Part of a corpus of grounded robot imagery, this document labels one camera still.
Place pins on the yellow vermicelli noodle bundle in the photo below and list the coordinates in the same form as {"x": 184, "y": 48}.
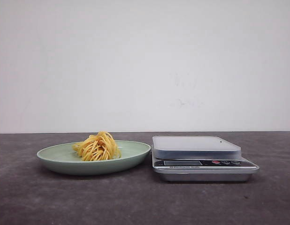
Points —
{"x": 99, "y": 147}

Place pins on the silver digital kitchen scale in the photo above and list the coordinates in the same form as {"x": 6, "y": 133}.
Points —
{"x": 200, "y": 158}

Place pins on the light green plate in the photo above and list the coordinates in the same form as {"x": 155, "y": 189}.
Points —
{"x": 62, "y": 159}

